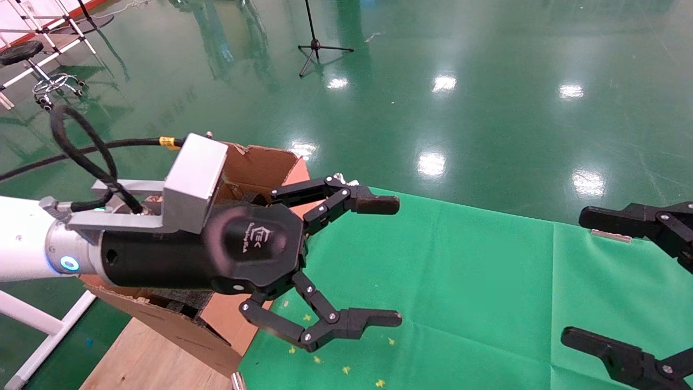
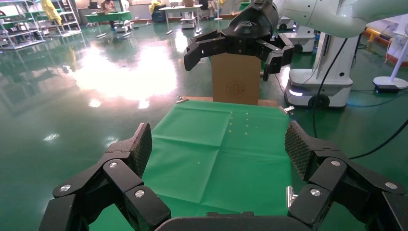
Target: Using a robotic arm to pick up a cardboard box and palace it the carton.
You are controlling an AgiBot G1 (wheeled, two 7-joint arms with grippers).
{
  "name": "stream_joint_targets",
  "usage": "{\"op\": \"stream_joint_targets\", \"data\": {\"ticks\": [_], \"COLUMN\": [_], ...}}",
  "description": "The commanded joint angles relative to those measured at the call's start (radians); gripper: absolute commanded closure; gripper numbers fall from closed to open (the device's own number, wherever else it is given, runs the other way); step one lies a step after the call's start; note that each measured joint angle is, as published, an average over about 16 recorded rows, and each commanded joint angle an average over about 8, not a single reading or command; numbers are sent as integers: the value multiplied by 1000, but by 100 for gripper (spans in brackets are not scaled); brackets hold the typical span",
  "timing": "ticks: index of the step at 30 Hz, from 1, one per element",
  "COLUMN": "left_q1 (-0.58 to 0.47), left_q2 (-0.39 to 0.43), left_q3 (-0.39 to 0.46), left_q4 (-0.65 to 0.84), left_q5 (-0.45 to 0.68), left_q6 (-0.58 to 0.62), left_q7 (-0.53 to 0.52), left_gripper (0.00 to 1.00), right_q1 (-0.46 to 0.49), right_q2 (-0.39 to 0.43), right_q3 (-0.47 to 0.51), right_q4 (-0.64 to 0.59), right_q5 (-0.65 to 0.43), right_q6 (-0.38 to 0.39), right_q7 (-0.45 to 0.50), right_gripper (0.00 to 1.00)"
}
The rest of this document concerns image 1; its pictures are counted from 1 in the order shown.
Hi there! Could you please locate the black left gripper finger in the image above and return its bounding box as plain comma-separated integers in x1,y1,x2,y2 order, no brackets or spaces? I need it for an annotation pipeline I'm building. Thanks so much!
270,174,401,236

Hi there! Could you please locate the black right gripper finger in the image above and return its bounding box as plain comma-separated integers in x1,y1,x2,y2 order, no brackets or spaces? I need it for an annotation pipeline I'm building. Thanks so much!
560,327,693,390
578,201,693,275

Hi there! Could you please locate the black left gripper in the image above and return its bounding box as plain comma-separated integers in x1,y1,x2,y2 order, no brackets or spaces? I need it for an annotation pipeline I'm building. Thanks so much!
100,203,403,353

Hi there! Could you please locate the large open cardboard carton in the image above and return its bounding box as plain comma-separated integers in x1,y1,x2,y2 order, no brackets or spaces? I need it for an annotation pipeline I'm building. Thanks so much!
80,142,311,375

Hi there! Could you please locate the green table cloth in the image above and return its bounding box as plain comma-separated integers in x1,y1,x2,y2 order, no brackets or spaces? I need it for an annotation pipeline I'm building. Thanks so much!
238,185,693,390

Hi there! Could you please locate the black tripod stand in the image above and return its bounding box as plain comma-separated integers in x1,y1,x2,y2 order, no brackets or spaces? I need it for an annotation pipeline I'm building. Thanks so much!
298,0,355,77

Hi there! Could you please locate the low black foam insert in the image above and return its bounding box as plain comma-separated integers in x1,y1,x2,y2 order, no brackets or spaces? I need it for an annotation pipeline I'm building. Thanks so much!
143,290,215,319

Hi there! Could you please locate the black round stool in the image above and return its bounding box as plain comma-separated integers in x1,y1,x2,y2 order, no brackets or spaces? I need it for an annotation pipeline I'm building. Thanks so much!
0,40,88,113

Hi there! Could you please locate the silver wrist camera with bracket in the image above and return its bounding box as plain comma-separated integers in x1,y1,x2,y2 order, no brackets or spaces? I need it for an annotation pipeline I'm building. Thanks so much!
68,133,228,235

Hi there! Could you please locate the black camera cable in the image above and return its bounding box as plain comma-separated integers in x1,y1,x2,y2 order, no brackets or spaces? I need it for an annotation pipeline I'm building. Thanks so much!
0,105,188,215

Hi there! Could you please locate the white tube rack frame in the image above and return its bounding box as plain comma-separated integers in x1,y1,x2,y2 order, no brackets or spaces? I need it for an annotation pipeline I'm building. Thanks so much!
0,0,99,109

